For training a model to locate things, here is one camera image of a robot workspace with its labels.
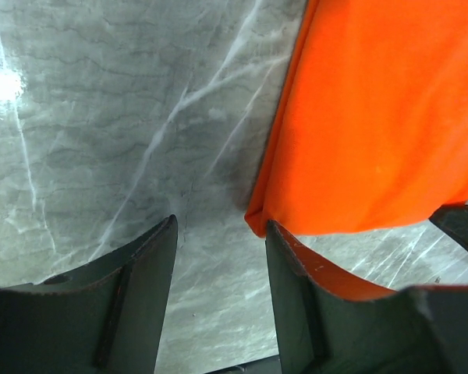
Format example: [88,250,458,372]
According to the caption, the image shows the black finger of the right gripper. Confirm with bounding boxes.
[429,205,468,252]

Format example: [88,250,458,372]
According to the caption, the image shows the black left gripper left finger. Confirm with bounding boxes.
[0,216,178,373]

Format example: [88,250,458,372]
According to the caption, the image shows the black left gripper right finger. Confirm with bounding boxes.
[266,221,468,373]

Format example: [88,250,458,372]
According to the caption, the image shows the orange t-shirt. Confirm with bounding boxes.
[243,0,468,303]

